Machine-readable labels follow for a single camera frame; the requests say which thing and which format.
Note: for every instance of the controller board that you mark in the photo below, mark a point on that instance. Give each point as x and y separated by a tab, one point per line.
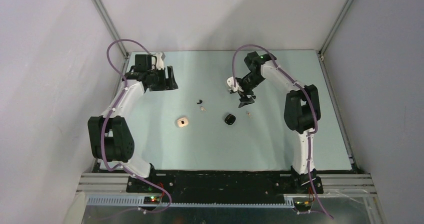
303	206
152	200

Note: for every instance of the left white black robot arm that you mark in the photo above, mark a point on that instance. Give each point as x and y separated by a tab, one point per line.
109	134

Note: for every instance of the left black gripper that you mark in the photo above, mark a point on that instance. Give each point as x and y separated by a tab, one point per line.
167	84

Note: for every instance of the right controller board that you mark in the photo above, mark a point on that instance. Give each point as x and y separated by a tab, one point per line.
303	206

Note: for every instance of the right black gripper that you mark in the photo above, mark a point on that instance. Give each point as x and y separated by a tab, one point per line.
245	101

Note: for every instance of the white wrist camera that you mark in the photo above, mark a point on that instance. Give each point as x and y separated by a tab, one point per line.
233	85
158	61

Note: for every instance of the right corner aluminium post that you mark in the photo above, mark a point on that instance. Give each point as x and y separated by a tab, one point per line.
334	28

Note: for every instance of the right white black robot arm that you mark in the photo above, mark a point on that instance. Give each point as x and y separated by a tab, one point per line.
301	110

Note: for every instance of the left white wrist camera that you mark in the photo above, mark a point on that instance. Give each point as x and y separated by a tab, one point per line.
158	61

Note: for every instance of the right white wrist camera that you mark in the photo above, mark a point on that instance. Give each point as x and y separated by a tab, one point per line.
233	85

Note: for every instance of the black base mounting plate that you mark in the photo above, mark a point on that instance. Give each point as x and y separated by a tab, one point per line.
223	187

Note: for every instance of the black earbud charging case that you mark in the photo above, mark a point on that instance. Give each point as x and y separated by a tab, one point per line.
230	119

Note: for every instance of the corner aluminium post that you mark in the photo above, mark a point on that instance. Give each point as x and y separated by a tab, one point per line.
334	28
107	20

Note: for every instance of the beige earbud charging case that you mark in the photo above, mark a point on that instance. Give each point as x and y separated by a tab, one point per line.
182	122

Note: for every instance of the left controller board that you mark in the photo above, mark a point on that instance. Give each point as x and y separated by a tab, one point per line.
152	200

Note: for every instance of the left corner aluminium post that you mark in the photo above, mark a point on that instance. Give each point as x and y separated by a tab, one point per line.
107	20

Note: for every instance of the grey slotted cable duct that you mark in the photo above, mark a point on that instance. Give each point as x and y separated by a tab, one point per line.
142	201

